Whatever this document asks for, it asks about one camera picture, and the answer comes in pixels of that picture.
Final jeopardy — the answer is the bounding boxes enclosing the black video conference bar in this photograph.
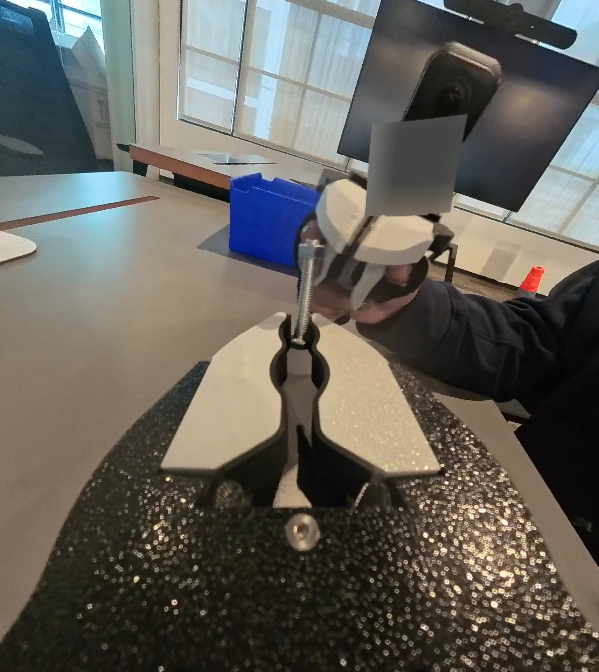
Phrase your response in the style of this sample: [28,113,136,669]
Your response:
[444,0,578,49]

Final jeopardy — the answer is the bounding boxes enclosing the black mesh office chair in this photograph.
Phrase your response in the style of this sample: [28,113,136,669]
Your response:
[0,0,99,179]

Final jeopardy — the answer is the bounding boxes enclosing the person's right forearm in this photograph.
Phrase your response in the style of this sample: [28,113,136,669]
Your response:
[354,278,557,417]

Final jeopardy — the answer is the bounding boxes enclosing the cardboard box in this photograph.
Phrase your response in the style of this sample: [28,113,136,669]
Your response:
[60,26,108,158]

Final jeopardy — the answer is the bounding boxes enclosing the orange traffic cone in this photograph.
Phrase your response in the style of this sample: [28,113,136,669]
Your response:
[519,265,548,299]

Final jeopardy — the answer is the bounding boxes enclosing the gridded window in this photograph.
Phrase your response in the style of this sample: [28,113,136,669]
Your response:
[177,0,599,253]

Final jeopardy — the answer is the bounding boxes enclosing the metal hex bolt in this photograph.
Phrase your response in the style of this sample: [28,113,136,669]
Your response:
[291,239,326,344]

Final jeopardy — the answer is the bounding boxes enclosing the person's right hand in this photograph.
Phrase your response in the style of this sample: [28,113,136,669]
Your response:
[299,220,429,323]

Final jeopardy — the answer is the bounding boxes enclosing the low wood edged table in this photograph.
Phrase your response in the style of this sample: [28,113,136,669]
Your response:
[129,143,300,203]

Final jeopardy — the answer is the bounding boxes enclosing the person's dark clothed torso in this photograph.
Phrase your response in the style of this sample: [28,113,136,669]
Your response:
[509,247,599,615]

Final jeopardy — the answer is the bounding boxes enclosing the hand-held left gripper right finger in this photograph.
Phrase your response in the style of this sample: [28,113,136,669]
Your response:
[299,317,443,507]

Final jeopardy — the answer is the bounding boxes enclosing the blue plastic bin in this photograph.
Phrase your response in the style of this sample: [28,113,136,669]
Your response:
[229,173,321,268]

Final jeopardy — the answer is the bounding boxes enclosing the black flat screen monitor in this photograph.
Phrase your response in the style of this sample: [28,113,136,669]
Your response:
[337,0,599,213]

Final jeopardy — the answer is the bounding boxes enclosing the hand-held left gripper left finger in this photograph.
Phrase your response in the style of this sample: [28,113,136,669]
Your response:
[160,311,301,507]

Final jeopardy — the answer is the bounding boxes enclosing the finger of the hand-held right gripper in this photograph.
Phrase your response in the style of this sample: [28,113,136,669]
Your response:
[351,212,437,312]
[313,178,372,288]

